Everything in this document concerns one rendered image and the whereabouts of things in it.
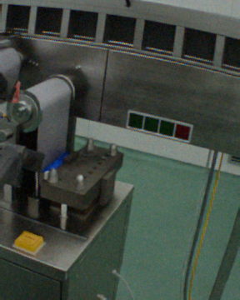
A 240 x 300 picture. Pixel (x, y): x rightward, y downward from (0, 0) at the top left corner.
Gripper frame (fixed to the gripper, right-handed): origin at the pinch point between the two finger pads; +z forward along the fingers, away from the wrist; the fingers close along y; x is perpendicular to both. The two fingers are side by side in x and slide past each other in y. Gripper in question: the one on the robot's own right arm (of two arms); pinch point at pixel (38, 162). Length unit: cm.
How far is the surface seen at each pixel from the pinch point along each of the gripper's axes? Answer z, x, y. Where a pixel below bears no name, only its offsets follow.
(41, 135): -5.1, 9.1, 0.3
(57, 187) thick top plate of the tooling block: -3.1, -6.0, 10.5
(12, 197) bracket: 1.3, -14.7, -7.8
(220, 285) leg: 73, -34, 74
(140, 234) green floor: 170, -26, 11
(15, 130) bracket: -10.7, 8.0, -7.3
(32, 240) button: -15.0, -24.7, 11.3
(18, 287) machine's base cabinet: -7.3, -44.5, 6.9
